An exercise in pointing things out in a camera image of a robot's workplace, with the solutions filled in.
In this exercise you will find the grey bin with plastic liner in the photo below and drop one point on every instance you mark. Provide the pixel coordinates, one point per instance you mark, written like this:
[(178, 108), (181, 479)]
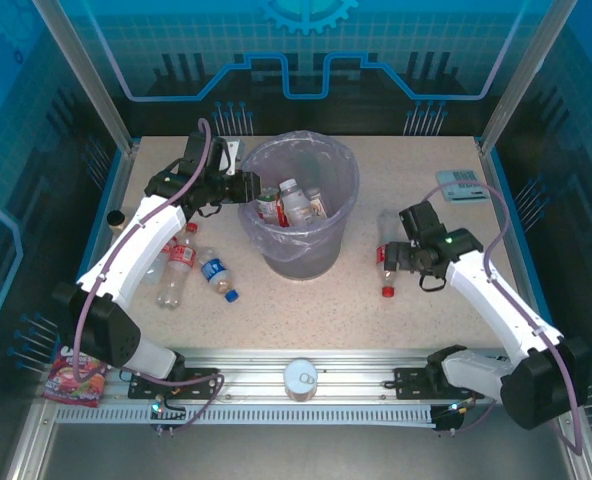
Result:
[(256, 225)]

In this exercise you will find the gold jar black lid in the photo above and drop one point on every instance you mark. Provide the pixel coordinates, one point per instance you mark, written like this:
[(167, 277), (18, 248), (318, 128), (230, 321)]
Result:
[(118, 222)]

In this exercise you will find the silver tin can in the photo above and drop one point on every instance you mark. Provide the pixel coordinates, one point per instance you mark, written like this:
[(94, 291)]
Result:
[(301, 381)]

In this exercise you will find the aluminium frame post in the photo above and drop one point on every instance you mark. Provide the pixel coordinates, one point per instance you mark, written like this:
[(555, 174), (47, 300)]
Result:
[(516, 75), (90, 75)]

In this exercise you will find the clear cola bottle red label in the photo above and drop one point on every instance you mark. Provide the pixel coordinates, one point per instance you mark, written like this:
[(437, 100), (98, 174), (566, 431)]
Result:
[(176, 272), (387, 282)]

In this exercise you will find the clear bottle blue label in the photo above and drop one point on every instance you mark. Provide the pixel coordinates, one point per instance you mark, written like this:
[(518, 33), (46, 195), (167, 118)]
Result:
[(215, 270)]

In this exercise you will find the clear crushed plastic bottle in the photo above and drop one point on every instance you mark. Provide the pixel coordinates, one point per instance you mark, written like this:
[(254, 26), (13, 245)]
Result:
[(152, 274)]

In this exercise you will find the aluminium mounting rail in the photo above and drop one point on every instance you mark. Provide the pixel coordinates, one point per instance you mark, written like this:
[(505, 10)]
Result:
[(356, 370)]

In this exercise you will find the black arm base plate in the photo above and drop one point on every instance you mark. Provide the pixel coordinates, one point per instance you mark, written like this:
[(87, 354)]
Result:
[(411, 382), (196, 382)]

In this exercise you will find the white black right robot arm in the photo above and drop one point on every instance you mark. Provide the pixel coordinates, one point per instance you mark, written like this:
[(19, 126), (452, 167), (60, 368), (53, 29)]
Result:
[(496, 300)]

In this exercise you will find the red green plastic bottle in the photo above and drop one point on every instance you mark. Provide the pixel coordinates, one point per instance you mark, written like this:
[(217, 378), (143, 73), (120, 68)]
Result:
[(267, 205)]

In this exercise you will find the red candy bag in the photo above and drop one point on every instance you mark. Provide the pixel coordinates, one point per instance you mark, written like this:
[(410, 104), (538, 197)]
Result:
[(73, 385)]

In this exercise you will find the small black circuit board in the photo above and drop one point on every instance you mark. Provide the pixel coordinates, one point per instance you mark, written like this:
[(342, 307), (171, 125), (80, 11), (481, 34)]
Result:
[(448, 417), (166, 415)]

